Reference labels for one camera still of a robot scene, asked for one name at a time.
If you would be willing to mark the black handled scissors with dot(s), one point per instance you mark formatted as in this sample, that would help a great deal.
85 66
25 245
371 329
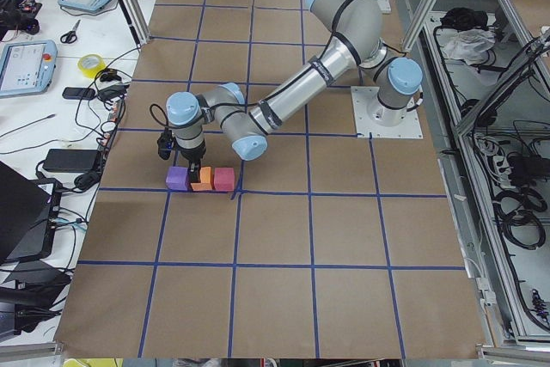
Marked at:
70 37

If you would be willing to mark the black laptop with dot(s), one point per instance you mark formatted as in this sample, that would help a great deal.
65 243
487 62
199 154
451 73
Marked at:
28 210

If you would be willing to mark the yellow tape roll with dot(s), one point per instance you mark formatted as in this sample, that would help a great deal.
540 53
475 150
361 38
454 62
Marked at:
91 65

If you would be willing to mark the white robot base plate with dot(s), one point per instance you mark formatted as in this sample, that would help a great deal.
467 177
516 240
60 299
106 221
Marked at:
373 120

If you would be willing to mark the purple foam cube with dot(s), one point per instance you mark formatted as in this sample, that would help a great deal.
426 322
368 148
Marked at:
177 179

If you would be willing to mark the black power brick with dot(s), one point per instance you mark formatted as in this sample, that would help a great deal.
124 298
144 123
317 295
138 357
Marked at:
70 160

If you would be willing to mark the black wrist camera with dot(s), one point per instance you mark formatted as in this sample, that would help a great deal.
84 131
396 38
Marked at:
165 144

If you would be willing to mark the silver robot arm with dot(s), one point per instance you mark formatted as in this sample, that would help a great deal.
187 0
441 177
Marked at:
355 28

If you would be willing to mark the blue teach pendant near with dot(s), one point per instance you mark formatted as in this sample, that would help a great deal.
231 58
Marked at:
27 67

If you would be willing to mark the black phone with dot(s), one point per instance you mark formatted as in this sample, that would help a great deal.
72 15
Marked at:
79 93

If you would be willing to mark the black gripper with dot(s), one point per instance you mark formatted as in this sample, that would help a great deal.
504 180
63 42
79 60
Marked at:
192 156

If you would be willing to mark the pink foam cube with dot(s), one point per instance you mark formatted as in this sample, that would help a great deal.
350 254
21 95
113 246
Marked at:
224 179

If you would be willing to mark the orange foam cube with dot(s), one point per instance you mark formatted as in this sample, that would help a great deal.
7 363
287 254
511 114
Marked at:
207 180

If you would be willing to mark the white crumpled cloth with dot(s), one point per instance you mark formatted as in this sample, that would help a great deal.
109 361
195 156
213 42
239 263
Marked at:
470 46

